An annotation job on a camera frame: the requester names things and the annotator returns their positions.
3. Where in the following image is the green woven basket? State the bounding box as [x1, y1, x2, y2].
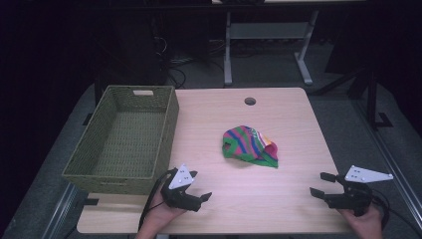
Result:
[62, 85, 180, 196]

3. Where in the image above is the striped colourful cloth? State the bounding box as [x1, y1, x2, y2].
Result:
[221, 124, 280, 169]

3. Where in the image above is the person's right hand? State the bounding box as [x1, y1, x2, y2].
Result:
[337, 202, 384, 239]

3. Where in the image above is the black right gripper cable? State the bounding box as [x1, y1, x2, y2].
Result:
[368, 187, 422, 238]

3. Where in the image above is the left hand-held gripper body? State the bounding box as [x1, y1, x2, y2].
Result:
[160, 162, 202, 213]

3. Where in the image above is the bundle of floor cables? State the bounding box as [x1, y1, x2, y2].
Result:
[152, 34, 230, 90]

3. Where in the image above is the person's left hand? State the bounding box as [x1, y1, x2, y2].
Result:
[145, 189, 187, 233]

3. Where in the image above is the black stand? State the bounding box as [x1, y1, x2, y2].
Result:
[312, 66, 394, 130]

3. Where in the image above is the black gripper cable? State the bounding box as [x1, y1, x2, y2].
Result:
[137, 170, 174, 231]
[368, 187, 422, 238]

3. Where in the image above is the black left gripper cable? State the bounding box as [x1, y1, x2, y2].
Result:
[137, 170, 174, 231]

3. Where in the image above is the grey metal desk frame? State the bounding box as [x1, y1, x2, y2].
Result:
[223, 9, 320, 88]

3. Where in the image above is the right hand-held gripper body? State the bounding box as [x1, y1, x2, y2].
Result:
[324, 164, 394, 217]

